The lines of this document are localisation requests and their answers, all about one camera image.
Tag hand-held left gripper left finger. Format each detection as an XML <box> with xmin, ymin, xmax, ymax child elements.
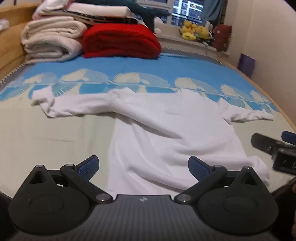
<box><xmin>29</xmin><ymin>155</ymin><xmax>114</xmax><ymax>204</ymax></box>

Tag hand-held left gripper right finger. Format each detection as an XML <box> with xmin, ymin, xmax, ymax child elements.
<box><xmin>174</xmin><ymin>156</ymin><xmax>262</xmax><ymax>204</ymax></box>

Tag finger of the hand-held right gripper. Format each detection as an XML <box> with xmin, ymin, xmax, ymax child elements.
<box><xmin>251</xmin><ymin>133</ymin><xmax>289</xmax><ymax>154</ymax></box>
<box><xmin>282</xmin><ymin>131</ymin><xmax>296</xmax><ymax>146</ymax></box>

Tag white t-shirt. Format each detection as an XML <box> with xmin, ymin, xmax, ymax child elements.
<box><xmin>31</xmin><ymin>87</ymin><xmax>274</xmax><ymax>194</ymax></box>

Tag purple box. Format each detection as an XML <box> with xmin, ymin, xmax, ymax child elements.
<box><xmin>237</xmin><ymin>53</ymin><xmax>256</xmax><ymax>78</ymax></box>

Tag blue and cream patterned bedsheet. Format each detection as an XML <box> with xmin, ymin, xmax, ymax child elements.
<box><xmin>0</xmin><ymin>52</ymin><xmax>296</xmax><ymax>200</ymax></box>

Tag dark red plush toy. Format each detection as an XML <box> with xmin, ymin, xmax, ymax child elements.
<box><xmin>212</xmin><ymin>24</ymin><xmax>232</xmax><ymax>52</ymax></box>

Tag folded red blanket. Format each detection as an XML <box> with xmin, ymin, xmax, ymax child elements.
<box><xmin>81</xmin><ymin>23</ymin><xmax>162</xmax><ymax>59</ymax></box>

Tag folded cream blanket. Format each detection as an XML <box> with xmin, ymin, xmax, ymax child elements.
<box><xmin>21</xmin><ymin>16</ymin><xmax>88</xmax><ymax>65</ymax></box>

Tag yellow plush toys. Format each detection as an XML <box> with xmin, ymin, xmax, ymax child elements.
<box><xmin>180</xmin><ymin>21</ymin><xmax>211</xmax><ymax>42</ymax></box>

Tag blue curtain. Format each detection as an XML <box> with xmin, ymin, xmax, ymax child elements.
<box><xmin>203</xmin><ymin>0</ymin><xmax>228</xmax><ymax>25</ymax></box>

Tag window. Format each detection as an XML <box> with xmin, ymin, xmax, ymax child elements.
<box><xmin>139</xmin><ymin>0</ymin><xmax>208</xmax><ymax>27</ymax></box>

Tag wooden headboard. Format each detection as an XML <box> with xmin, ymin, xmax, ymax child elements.
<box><xmin>0</xmin><ymin>5</ymin><xmax>40</xmax><ymax>73</ymax></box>

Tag folded white duvet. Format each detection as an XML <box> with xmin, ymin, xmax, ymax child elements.
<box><xmin>32</xmin><ymin>0</ymin><xmax>133</xmax><ymax>20</ymax></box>

